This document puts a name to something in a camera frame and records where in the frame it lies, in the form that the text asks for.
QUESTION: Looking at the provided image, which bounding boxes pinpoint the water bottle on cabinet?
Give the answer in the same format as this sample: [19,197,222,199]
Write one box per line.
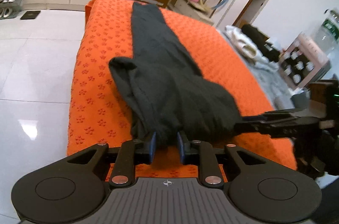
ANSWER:
[314,9,339,55]

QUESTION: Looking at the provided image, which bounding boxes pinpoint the black folded clothes stack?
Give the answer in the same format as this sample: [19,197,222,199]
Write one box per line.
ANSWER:
[241,24,280,63]

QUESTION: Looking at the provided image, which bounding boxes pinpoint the cream low cabinet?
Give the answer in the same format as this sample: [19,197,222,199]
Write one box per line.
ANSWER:
[167,0,214,26]

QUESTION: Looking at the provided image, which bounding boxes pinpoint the white folded padded jacket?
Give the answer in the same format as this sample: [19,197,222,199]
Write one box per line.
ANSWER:
[224,25,269,64]

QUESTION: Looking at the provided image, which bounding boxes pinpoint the orange floral table mat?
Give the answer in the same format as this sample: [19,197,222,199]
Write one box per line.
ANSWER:
[67,0,296,178]

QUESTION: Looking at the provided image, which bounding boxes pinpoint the black floor mat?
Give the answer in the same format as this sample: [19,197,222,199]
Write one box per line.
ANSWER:
[20,10,41,20]

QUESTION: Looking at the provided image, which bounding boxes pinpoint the dark grey sweatpants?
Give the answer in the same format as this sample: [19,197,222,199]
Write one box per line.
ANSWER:
[109,3,241,147]

